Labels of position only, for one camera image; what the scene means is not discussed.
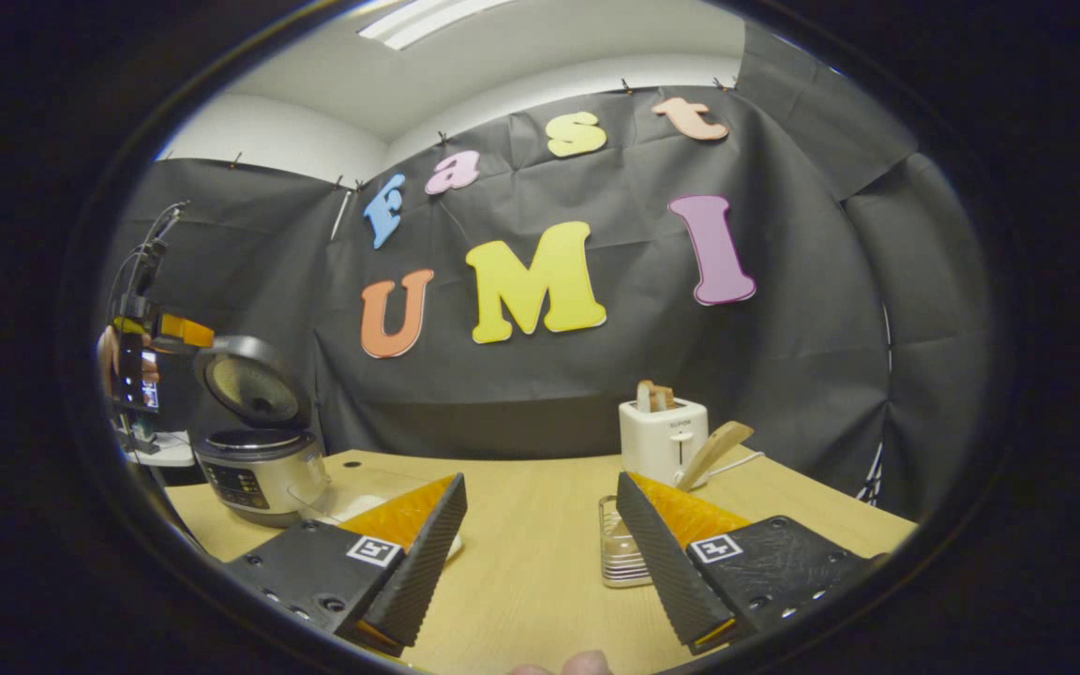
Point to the white side desk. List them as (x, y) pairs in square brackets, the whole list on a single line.
[(165, 452)]

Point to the silver rice cooker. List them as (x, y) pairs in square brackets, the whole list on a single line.
[(259, 478)]

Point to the toasted bread slice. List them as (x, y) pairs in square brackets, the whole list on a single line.
[(654, 397)]

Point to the clear plastic rice container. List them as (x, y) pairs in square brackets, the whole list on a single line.
[(352, 489)]

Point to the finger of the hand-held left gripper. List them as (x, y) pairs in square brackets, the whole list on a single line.
[(186, 331)]

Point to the wooden spoon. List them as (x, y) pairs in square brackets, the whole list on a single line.
[(713, 450)]

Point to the black backdrop cloth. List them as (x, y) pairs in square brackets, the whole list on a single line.
[(596, 375)]

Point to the white toaster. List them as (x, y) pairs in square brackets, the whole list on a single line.
[(657, 441)]

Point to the ceiling light panel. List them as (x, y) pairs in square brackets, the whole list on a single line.
[(427, 19)]

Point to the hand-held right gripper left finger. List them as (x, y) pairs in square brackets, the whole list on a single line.
[(426, 562)]

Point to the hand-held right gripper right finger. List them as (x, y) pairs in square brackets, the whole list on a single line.
[(660, 562)]

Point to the metal chopstick holder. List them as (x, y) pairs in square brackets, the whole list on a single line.
[(620, 562)]

